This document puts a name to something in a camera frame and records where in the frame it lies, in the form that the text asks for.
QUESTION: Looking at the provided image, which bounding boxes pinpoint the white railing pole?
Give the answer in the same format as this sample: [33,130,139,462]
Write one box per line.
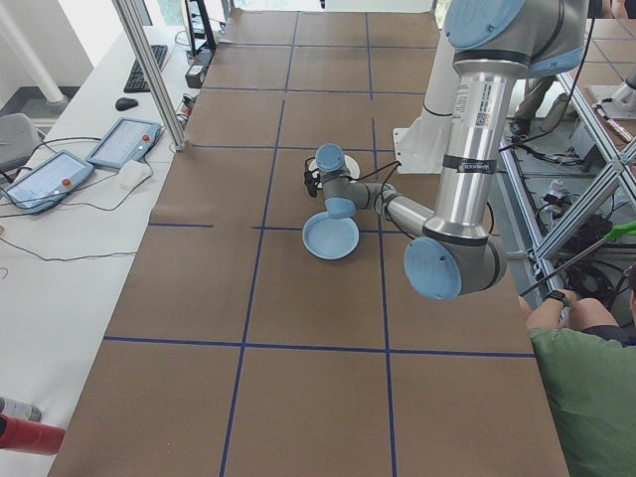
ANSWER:
[0,9,71,106]

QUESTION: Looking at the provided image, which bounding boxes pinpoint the white square base plate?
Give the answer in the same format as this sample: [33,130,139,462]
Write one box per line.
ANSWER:
[585,82,636,121]
[391,126,443,176]

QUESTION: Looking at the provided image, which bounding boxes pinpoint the white folded cloth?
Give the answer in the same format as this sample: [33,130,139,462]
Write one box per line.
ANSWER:
[116,158,154,194]

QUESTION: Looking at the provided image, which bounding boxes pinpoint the blue teach pendant tablet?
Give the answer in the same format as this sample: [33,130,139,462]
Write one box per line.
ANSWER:
[86,117,163,173]
[0,150,95,216]

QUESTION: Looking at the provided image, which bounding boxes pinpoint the tangled black cables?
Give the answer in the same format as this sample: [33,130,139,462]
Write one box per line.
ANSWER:
[541,208,636,319]

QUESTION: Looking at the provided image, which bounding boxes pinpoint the person in khaki trousers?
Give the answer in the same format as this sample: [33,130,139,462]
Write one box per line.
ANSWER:
[509,74,560,140]

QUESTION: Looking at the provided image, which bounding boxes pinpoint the light blue round plate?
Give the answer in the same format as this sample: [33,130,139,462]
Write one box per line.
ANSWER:
[302,213,360,259]
[303,233,360,263]

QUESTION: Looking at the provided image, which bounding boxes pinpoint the V-shaped aluminium bar frame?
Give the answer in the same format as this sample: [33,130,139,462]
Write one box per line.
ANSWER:
[496,69,636,299]

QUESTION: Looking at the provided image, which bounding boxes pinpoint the black monitor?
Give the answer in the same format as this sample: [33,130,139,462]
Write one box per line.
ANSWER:
[186,0,220,54]

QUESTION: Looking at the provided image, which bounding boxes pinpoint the grey chair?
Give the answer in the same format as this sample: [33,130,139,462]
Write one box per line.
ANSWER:
[0,112,47,173]

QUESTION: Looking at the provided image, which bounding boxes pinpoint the person in green shirt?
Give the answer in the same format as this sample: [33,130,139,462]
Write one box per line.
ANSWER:
[519,262,636,477]

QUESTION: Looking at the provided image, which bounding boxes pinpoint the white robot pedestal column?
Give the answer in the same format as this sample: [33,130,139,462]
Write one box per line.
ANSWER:
[399,27,463,173]

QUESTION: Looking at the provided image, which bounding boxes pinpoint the bare person forearm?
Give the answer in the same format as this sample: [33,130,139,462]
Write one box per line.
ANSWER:
[518,293,560,332]

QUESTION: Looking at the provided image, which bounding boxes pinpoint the black keyboard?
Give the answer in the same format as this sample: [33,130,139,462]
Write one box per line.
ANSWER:
[122,44,170,94]

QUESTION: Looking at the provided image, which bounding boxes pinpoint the black computer box white label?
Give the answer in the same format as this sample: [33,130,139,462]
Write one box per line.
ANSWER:
[184,48,214,90]

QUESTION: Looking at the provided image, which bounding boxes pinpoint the green-handled reach stick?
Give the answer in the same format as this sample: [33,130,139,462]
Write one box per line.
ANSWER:
[519,221,636,299]

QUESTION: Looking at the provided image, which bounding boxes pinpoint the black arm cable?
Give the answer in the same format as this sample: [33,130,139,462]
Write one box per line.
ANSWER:
[355,159,403,220]

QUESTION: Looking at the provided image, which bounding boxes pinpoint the thin black desk cable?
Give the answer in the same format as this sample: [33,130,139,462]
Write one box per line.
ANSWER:
[0,231,139,262]

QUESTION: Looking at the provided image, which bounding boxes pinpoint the aluminium profile post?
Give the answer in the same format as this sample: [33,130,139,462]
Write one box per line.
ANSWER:
[112,0,190,153]

